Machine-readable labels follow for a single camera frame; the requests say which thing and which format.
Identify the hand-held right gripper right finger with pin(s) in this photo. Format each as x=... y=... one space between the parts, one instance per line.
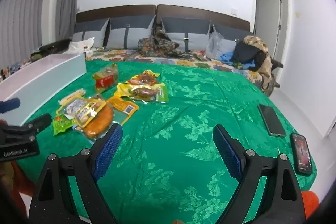
x=228 y=153

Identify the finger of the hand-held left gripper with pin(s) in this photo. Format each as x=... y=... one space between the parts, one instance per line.
x=10 y=105
x=36 y=123

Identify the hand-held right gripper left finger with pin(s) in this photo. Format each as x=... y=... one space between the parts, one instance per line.
x=110 y=150

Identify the white storage box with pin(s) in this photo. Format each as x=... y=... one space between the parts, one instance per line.
x=39 y=82

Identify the beige snack bar packet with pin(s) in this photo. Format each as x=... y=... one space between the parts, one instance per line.
x=72 y=97

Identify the red and yellow snack packet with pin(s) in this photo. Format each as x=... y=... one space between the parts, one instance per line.
x=144 y=78

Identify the small green snack packet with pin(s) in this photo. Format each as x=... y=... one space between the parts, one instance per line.
x=61 y=125

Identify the orange sausage packet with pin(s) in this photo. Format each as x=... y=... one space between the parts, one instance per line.
x=98 y=123

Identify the person's orange clothing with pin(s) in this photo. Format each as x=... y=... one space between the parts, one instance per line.
x=21 y=184
x=309 y=199

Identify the yellow orange snack packet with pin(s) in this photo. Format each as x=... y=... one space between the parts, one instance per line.
x=124 y=108

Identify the yellow clear snack packet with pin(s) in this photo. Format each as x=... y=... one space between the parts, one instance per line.
x=78 y=108

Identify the black smartphone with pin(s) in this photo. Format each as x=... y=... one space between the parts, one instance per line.
x=271 y=120

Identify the green patterned blanket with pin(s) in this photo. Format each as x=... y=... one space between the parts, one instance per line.
x=170 y=134

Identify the yellow sausage snack packet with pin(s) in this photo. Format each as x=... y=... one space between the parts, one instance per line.
x=143 y=92

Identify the green pickle snack bag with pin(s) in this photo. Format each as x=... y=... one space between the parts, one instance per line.
x=105 y=78

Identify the smartphone with lit screen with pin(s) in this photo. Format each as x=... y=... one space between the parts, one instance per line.
x=303 y=153

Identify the white plastic bag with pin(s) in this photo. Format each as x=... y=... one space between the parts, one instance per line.
x=80 y=44

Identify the sheer white curtain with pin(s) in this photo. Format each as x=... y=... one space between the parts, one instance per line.
x=23 y=16

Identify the camouflage jacket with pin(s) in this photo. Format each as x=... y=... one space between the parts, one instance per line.
x=263 y=66

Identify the blue cloth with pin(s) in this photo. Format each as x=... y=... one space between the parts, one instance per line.
x=225 y=58

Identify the floral bedsheet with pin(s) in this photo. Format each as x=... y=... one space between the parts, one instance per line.
x=189 y=62

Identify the black jacket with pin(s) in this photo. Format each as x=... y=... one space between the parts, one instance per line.
x=244 y=53

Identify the grey cushion pillow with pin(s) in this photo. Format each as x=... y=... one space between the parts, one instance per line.
x=227 y=39
x=130 y=33
x=191 y=36
x=89 y=33

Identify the clear plastic bag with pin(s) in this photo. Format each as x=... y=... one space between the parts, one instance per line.
x=214 y=45

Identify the dark floral cloth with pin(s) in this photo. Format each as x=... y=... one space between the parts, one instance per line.
x=157 y=43

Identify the brown headboard panel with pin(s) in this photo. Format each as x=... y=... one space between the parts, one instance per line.
x=115 y=12
x=202 y=12

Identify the white wall switch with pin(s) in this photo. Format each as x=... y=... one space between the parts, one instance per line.
x=234 y=12

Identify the white door frame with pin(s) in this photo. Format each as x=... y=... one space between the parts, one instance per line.
x=271 y=16

